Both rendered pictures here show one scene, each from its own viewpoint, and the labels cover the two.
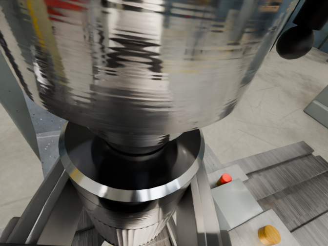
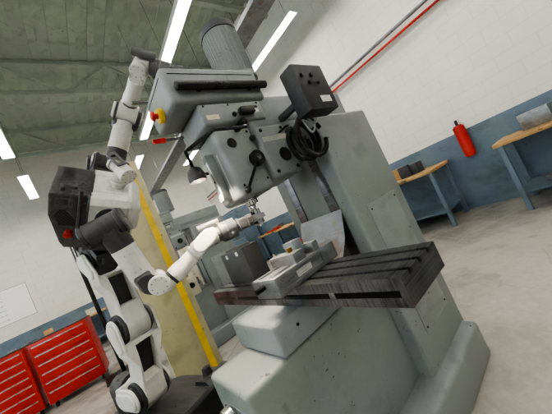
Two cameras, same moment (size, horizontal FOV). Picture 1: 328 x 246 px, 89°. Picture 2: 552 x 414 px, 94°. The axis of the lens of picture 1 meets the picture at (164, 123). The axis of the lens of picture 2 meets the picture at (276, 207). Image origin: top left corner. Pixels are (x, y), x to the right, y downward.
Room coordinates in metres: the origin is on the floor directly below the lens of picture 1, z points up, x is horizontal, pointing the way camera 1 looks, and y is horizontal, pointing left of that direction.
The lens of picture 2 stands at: (-0.07, -1.18, 1.18)
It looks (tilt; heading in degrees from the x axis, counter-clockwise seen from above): 2 degrees up; 80
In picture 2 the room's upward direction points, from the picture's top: 25 degrees counter-clockwise
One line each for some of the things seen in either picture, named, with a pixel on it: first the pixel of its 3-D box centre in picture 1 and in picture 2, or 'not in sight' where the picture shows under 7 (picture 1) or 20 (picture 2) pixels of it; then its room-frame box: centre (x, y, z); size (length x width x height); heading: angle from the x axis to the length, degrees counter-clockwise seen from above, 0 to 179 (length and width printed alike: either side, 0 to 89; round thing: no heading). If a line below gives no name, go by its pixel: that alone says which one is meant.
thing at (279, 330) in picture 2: not in sight; (296, 304); (0.04, 0.01, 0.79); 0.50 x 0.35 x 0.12; 29
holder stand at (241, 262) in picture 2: not in sight; (244, 262); (-0.11, 0.34, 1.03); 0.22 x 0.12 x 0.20; 126
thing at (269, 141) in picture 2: not in sight; (266, 159); (0.21, 0.10, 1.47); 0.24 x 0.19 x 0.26; 119
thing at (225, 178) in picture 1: (224, 181); not in sight; (0.15, -0.12, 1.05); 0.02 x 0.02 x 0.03
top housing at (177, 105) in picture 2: not in sight; (207, 101); (0.05, 0.02, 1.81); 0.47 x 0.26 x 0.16; 29
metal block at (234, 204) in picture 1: (227, 207); (293, 247); (0.11, -0.12, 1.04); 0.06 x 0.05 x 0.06; 121
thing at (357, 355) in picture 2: not in sight; (328, 382); (0.02, 0.00, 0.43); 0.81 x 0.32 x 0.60; 29
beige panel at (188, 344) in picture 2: not in sight; (158, 274); (-0.91, 1.48, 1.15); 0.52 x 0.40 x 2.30; 29
